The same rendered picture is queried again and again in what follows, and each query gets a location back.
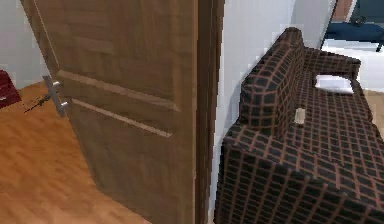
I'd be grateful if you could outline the silver door handle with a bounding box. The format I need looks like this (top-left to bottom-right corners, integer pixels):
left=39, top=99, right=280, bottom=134
left=23, top=75, right=70, bottom=118

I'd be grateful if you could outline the dark blue bench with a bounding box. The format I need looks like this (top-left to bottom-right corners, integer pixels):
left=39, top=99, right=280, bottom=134
left=323, top=0, right=384, bottom=53

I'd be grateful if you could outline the small beige remote control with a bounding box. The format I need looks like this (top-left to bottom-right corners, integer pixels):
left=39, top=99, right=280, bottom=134
left=294, top=107, right=306, bottom=126

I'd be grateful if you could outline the brown wooden room door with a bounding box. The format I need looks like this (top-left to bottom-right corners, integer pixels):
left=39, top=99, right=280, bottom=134
left=20, top=0, right=225, bottom=224

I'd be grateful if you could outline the black brown checked sofa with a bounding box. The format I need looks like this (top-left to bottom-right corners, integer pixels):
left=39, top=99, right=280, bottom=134
left=213, top=27, right=384, bottom=224

